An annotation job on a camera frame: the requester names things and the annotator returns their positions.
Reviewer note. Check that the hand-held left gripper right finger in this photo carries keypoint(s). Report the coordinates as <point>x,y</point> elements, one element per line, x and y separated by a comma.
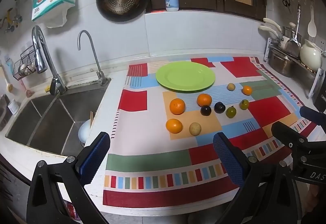
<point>229,160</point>

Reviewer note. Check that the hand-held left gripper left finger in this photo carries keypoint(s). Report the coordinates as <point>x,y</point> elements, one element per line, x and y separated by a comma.
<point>95,160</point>

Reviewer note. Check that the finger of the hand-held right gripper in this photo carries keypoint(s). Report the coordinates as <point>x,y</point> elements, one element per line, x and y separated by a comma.
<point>287,135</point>
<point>313,115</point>

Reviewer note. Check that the green tomato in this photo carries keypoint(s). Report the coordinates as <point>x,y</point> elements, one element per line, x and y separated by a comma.
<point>231,112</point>

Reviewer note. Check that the yellow-green tomato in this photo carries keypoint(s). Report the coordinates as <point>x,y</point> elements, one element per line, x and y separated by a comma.
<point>244,104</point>

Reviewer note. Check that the dark plum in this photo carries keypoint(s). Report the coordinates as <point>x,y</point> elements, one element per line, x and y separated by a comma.
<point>219,107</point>
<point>205,110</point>

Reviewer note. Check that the green plate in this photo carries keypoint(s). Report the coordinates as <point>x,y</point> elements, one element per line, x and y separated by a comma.
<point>185,76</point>

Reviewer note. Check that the person's right hand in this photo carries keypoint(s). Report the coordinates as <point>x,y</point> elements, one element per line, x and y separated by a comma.
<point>313,198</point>

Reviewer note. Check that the black appliance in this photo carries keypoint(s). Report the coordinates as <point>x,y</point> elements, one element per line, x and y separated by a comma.
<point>321,101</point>

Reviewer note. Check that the steel dish rack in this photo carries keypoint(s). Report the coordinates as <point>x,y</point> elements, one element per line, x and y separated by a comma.
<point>313,86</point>

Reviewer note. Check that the white bowl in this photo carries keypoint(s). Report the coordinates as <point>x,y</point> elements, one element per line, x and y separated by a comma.
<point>84,132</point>

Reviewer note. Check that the wooden chopstick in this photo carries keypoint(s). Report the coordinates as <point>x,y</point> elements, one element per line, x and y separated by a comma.
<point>91,119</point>

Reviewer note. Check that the yellow-brown round fruit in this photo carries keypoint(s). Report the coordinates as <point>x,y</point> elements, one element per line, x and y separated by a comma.
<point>195,128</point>

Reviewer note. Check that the colourful patterned mat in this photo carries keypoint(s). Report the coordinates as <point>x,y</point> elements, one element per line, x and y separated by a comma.
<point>142,142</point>

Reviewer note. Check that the red packet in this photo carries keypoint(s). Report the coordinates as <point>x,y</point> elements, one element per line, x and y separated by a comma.
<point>72,211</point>

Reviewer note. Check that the white ceramic pitcher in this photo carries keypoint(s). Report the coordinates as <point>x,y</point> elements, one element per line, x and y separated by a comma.
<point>309,57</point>

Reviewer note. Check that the stainless steel sink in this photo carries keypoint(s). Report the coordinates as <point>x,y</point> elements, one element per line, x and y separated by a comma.
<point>51,122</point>

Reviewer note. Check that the small orange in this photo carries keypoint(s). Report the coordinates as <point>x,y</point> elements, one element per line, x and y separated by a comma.
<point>247,90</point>

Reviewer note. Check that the large steel pot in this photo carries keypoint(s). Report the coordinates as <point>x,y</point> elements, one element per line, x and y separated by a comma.
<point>279,63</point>

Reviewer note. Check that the steel spatula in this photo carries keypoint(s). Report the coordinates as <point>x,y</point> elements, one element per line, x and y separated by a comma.
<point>293,45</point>

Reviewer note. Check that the small yellow-brown fruit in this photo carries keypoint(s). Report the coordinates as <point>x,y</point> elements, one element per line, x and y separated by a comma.
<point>231,86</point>

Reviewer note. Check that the steel pot with lid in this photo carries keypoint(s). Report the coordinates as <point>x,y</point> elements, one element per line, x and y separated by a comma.
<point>289,31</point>

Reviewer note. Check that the white rice paddle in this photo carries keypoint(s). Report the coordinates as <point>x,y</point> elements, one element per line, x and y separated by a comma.
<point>312,28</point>

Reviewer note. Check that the thin gooseneck faucet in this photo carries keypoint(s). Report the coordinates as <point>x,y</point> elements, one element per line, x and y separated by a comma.
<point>94,53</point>

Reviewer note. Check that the yellow dish brush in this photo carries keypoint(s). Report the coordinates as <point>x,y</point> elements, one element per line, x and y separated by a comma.
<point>9,86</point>

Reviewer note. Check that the black scissors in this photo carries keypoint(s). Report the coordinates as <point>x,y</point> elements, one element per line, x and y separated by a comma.
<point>286,2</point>

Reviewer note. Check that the chrome kitchen faucet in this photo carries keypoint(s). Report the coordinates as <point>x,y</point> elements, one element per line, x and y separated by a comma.
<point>38,45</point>

